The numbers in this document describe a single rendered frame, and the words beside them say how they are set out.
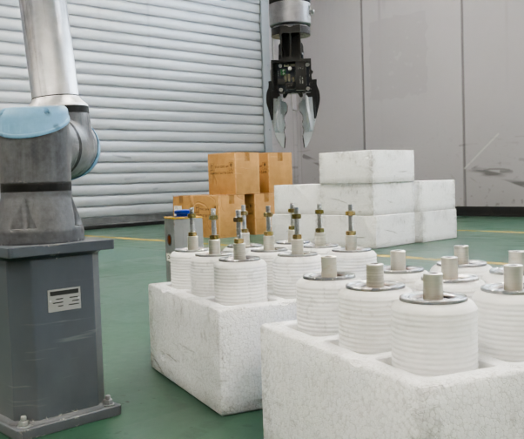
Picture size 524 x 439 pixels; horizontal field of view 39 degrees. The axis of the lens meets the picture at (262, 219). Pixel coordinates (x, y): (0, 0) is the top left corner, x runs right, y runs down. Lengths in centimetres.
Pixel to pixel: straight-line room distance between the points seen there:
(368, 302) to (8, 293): 59
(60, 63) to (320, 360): 76
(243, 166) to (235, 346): 408
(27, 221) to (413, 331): 68
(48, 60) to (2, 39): 521
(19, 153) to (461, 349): 76
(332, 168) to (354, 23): 406
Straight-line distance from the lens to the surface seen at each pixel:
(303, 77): 131
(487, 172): 709
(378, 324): 91
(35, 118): 125
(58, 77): 141
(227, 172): 529
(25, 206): 125
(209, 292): 139
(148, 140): 721
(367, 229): 411
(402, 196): 429
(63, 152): 127
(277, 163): 554
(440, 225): 457
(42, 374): 125
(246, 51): 810
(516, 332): 90
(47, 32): 142
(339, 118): 816
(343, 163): 419
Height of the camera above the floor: 39
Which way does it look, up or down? 3 degrees down
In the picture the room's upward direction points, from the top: 2 degrees counter-clockwise
